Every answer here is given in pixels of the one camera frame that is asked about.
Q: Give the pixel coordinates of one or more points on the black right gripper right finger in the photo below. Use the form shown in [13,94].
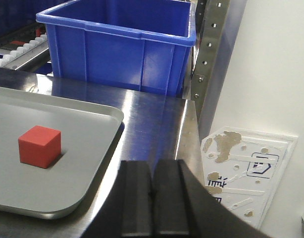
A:
[183,208]

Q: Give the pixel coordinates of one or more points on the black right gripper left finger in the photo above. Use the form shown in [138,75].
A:
[127,211]

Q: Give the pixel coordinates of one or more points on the red cube block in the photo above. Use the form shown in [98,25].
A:
[39,146]

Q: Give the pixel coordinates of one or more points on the white worn floor sticker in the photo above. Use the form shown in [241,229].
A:
[242,169]

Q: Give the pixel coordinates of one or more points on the silver metal tray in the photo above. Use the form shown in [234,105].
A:
[87,131]

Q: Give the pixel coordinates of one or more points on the blue plastic bin right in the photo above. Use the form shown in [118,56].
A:
[142,45]

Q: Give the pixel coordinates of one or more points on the white roller conveyor rail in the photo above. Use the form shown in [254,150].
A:
[22,55]

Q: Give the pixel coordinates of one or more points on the perforated steel shelf post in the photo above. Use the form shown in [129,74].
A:
[217,26]

